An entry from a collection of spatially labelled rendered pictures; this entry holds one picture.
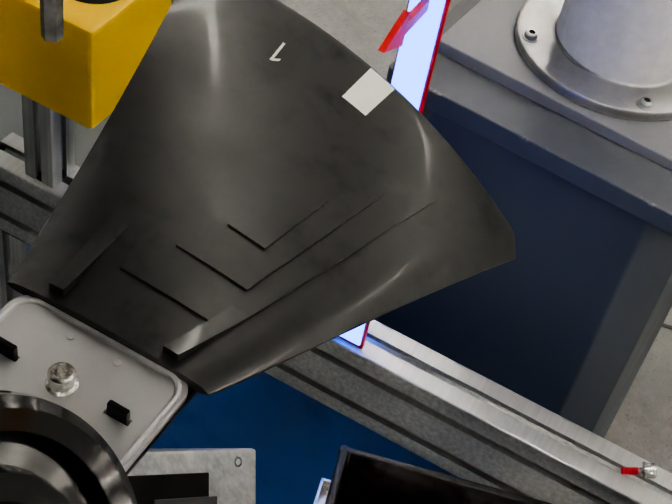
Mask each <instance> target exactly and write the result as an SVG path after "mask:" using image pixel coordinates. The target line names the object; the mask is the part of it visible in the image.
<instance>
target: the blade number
mask: <svg viewBox="0 0 672 504"><path fill-rule="evenodd" d="M306 50H307V49H305V48H304V47H302V46H301V45H299V44H298V43H296V42H295V41H293V40H292V39H290V38H289V37H287V36H285V35H284V34H282V33H281V32H279V31H277V30H276V29H273V31H272V32H271V33H270V34H269V36H268V37H267V38H266V40H265V41H264V42H263V43H262V45H261V46H260V47H259V49H258V50H257V51H256V52H255V54H254V55H253V56H252V58H251V59H253V60H255V61H256V62H258V63H260V64H261V65H263V66H264V67H266V68H268V69H269V70H271V71H272V72H274V73H275V74H277V75H279V76H280V77H282V78H283V77H284V76H285V75H286V74H287V72H288V71H289V70H290V69H291V68H292V67H293V65H294V64H295V63H296V62H297V61H298V60H299V59H300V57H301V56H302V55H303V54H304V53H305V52H306Z"/></svg>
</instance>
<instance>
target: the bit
mask: <svg viewBox="0 0 672 504"><path fill-rule="evenodd" d="M40 21H41V36H42V37H43V39H44V40H45V42H54V43H57V42H58V41H60V40H61V39H62V38H64V19H63V0H40Z"/></svg>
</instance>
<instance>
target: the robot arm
mask: <svg viewBox="0 0 672 504"><path fill-rule="evenodd" d="M515 40H516V44H517V47H518V50H519V52H520V54H521V56H522V58H523V59H524V61H525V63H526V64H527V65H528V66H529V68H530V69H531V70H532V71H533V72H534V74H535V75H536V76H537V77H538V78H540V79H541V80H542V81H543V82H544V83H545V84H546V85H547V86H549V87H550V88H552V89H553V90H554V91H556V92H557V93H559V94H560V95H562V96H563V97H565V98H567V99H569V100H571V101H573V102H575V103H577V104H578V105H581V106H583V107H586V108H588V109H591V110H593V111H596V112H598V113H602V114H605V115H609V116H612V117H616V118H621V119H627V120H634V121H650V122H654V121H667V120H672V0H527V1H526V2H525V3H524V5H523V7H522V8H521V10H520V12H519V15H518V19H517V22H516V26H515Z"/></svg>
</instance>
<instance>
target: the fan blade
mask: <svg viewBox="0 0 672 504"><path fill-rule="evenodd" d="M273 29H276V30H277V31H279V32H281V33H282V34H284V35H285V36H287V37H289V38H290V39H292V40H293V41H295V42H296V43H298V44H299V45H301V46H302V47H304V48H305V49H307V50H306V52H305V53H304V54H303V55H302V56H301V57H300V59H299V60H298V61H297V62H296V63H295V64H294V65H293V67H292V68H291V69H290V70H289V71H288V72H287V74H286V75H285V76H284V77H283V78H282V77H280V76H279V75H277V74H275V73H274V72H272V71H271V70H269V69H268V68H266V67H264V66H263V65H261V64H260V63H258V62H256V61H255V60H253V59H251V58H252V56H253V55H254V54H255V52H256V51H257V50H258V49H259V47H260V46H261V45H262V43H263V42H264V41H265V40H266V38H267V37H268V36H269V34H270V33H271V32H272V31H273ZM370 68H372V67H371V66H370V65H368V64H367V63H366V62H365V61H364V60H362V59H361V58H360V57H359V56H357V55H356V54H355V53H354V52H352V51H351V50H350V49H349V48H347V47H346V46H345V45H343V44H342V43H341V42H339V41H338V40H337V39H335V38H334V37H333V36H331V35H330V34H328V33H327V32H326V31H324V30H323V29H321V28H320V27H319V26H317V25H316V24H314V23H313V22H311V21H310V20H308V19H307V18H305V17H304V16H302V15H301V14H299V13H298V12H296V11H294V10H293V9H291V8H290V7H288V6H286V5H285V4H283V3H281V2H280V1H278V0H173V2H172V4H171V6H170V8H169V10H168V12H167V14H166V16H165V17H164V19H163V21H162V23H161V25H160V27H159V29H158V31H157V32H156V34H155V36H154V38H153V40H152V42H151V44H150V45H149V47H148V49H147V51H146V53H145V55H144V56H143V58H142V60H141V62H140V64H139V66H138V67H137V69H136V71H135V73H134V75H133V76H132V78H131V80H130V82H129V84H128V85H127V87H126V89H125V91H124V93H123V94H122V96H121V98H120V100H119V102H118V103H117V105H116V107H115V109H114V110H113V112H112V114H111V116H110V117H109V119H108V121H107V123H106V124H105V126H104V128H103V130H102V131H101V133H100V135H99V137H98V138H97V140H96V142H95V143H94V145H93V147H92V149H91V150H90V152H89V154H88V155H87V157H86V159H85V160H84V162H83V164H82V165H81V167H80V169H79V171H78V172H77V174H76V176H75V177H74V179H73V181H72V182H71V184H70V186H69V187H68V189H67V190H66V192H65V194H64V195H63V197H62V199H61V200H60V202H59V204H58V205H57V207H56V208H55V210H54V212H53V213H52V215H51V216H50V218H49V220H48V221H47V223H46V224H45V226H44V228H43V229H42V231H41V232H40V234H39V235H38V237H37V239H36V240H35V242H34V243H33V245H32V246H31V248H30V249H29V251H28V252H27V254H26V255H25V257H24V258H23V260H22V261H21V263H20V264H19V266H18V267H17V269H16V270H15V272H14V273H13V275H12V276H11V277H10V279H9V280H8V282H7V285H9V286H10V287H11V288H12V289H14V290H15V291H17V292H19V293H21V294H23V295H29V296H31V297H34V298H38V299H40V300H42V301H44V302H46V303H48V304H50V305H52V306H53V307H55V308H57V309H59V310H61V311H62V312H64V313H66V314H68V315H70V316H71V317H73V318H75V319H77V320H79V321H80V322H82V323H84V324H86V325H88V326H89V327H91V328H93V329H95V330H97V331H98V332H100V333H102V334H104V335H106V336H107V337H109V338H111V339H113V340H115V341H116V342H118V343H120V344H122V345H124V346H125V347H127V348H129V349H131V350H133V351H134V352H136V353H138V354H140V355H142V356H144V357H145V358H147V359H149V360H151V361H153V362H154V363H156V364H158V365H160V366H162V367H163V368H165V369H167V370H169V371H170V372H172V373H174V374H175V375H176V376H177V377H178V378H179V379H180V380H182V381H184V382H186V384H187V385H188V387H190V388H192V389H193V390H195V391H197V392H199V393H201V394H204V395H207V396H210V395H213V394H215V393H218V392H220V391H223V390H225V389H227V388H229V387H232V386H234V385H236V384H238V383H240V382H243V381H245V380H247V379H249V378H251V377H253V376H256V375H258V374H260V373H262V372H264V371H266V370H268V369H270V368H273V367H275V366H277V365H279V364H281V363H283V362H285V361H287V360H289V359H292V358H294V357H296V356H298V355H300V354H302V353H304V352H306V351H308V350H311V349H313V348H315V347H317V346H319V345H321V344H323V343H325V342H327V341H330V340H332V339H334V338H336V337H338V336H340V335H342V334H344V333H347V332H349V331H351V330H353V329H355V328H357V327H359V326H361V325H364V324H366V323H368V322H370V321H372V320H374V319H376V318H379V317H381V316H383V315H385V314H387V313H390V312H392V311H394V310H396V309H398V308H400V307H403V306H405V305H407V304H409V303H411V302H414V301H416V300H418V299H420V298H423V297H425V296H427V295H429V294H432V293H434V292H436V291H438V290H441V289H443V288H445V287H448V286H450V285H452V284H455V283H457V282H459V281H462V280H464V279H466V278H469V277H471V276H474V275H476V274H478V273H481V272H483V271H486V270H488V269H491V268H493V267H496V266H498V265H501V264H503V263H506V262H509V261H511V260H514V259H516V251H515V234H514V232H513V231H512V229H511V227H510V225H509V224H508V222H507V220H506V219H505V217H504V216H503V214H502V213H501V211H500V210H499V208H498V207H497V205H496V204H495V203H494V201H493V200H492V198H491V197H490V195H489V194H488V193H487V191H486V190H485V188H484V187H483V186H482V184H481V183H480V182H479V180H478V179H477V178H476V176H475V175H474V174H473V173H472V171H471V170H470V169H469V167H468V166H467V165H466V164H465V162H464V161H463V160H462V159H461V157H460V156H459V155H458V154H457V153H456V151H455V150H454V149H453V148H452V147H451V145H450V144H449V143H448V142H447V141H446V140H445V139H444V137H443V136H442V135H441V134H440V133H439V132H438V131H437V130H436V129H435V127H434V126H433V125H432V124H431V123H430V122H429V121H428V120H427V119H426V118H425V117H424V116H423V115H422V114H421V113H420V112H419V111H418V110H417V109H416V108H415V107H414V106H413V105H412V104H411V103H410V102H409V101H408V100H407V99H406V98H405V97H404V96H403V95H402V94H401V93H400V92H399V91H398V90H397V89H396V88H395V87H394V86H392V85H391V84H390V83H389V82H388V81H387V80H386V79H385V78H384V77H382V76H381V75H380V74H379V73H378V72H377V71H376V70H374V69H373V68H372V69H373V70H374V71H375V72H376V73H377V74H379V75H380V76H381V77H382V78H383V79H384V80H385V81H387V82H388V83H389V84H390V85H391V86H392V87H393V88H394V90H393V91H392V92H391V93H390V94H389V95H388V96H387V97H385V98H384V99H383V100H382V101H381V102H380V103H379V104H378V105H377V106H376V107H375V108H373V109H372V110H371V111H370V112H369V113H368V114H367V115H366V116H365V115H364V114H363V113H362V112H361V111H359V110H358V109H357V108H356V107H354V106H353V105H352V104H351V103H350V102H348V101H347V100H346V99H345V98H343V97H342V96H343V95H344V94H345V93H346V92H347V91H348V90H349V89H350V88H351V87H352V86H353V85H354V84H355V83H356V82H357V81H358V80H359V79H360V78H361V77H362V76H363V75H364V74H365V73H366V72H367V71H368V70H369V69H370Z"/></svg>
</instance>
